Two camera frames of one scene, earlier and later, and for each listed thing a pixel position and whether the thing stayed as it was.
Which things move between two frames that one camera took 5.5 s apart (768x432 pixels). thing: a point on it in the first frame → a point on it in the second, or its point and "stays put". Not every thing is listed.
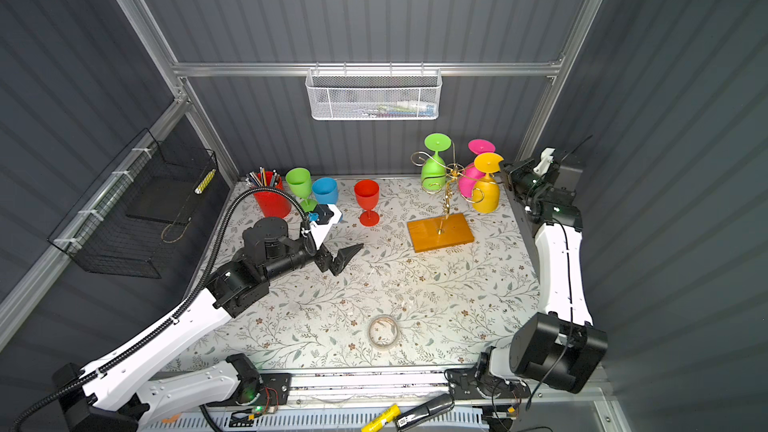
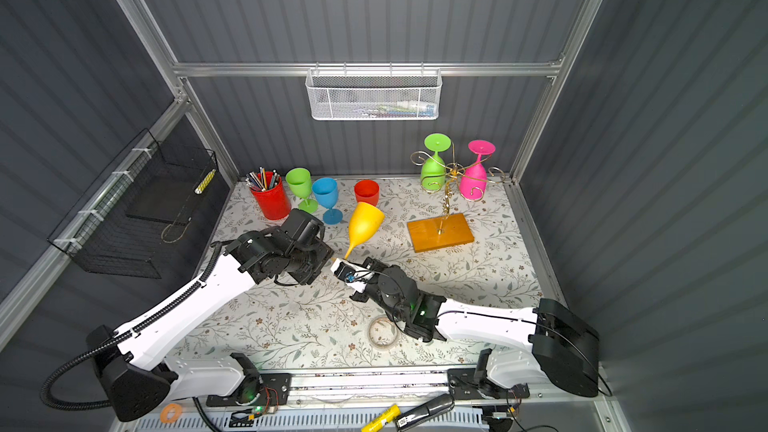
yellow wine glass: (486, 191) → (366, 221)
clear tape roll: (383, 331) stays put
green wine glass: (299, 184) stays put
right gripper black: (520, 168) → (377, 266)
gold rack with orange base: (449, 230) stays put
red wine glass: (367, 194) stays put
